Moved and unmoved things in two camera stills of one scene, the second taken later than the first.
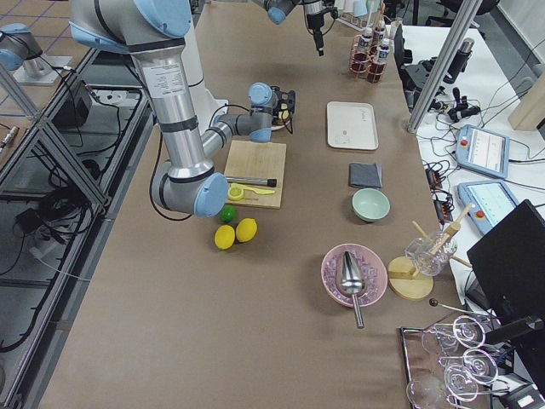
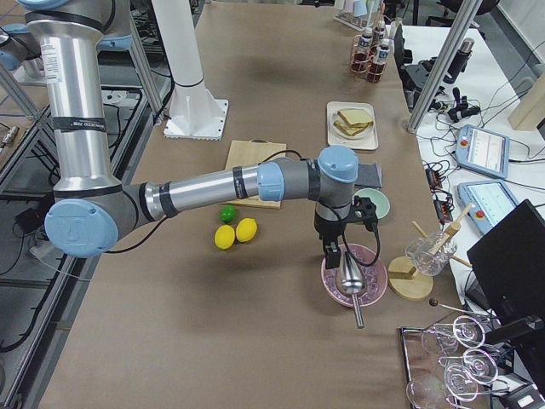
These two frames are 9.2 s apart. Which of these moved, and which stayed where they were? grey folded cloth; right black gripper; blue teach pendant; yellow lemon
Moved: right black gripper
Stayed: grey folded cloth; blue teach pendant; yellow lemon
